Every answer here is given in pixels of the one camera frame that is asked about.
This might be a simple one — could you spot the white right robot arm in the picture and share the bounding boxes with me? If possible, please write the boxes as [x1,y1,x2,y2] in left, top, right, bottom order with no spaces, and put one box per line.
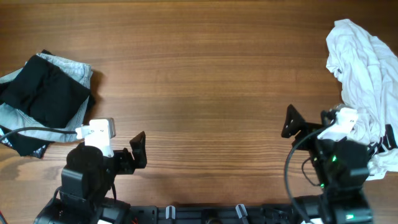
[281,105,373,223]

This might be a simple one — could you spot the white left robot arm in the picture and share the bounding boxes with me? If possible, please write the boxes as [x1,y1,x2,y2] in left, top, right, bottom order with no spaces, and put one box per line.
[34,132,147,224]

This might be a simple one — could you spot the black folded garment under jeans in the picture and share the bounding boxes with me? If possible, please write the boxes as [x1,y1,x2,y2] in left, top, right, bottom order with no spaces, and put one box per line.
[1,50,95,159]

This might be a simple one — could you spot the dark green polo shirt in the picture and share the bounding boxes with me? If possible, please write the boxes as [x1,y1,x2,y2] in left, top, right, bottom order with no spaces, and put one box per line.
[1,55,91,128]

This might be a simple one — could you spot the white printed t-shirt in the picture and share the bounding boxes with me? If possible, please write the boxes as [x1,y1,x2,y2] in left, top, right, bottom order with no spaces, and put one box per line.
[326,19,397,180]

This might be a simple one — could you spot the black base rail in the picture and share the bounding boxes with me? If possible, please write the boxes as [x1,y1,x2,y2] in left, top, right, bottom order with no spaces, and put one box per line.
[123,204,302,224]

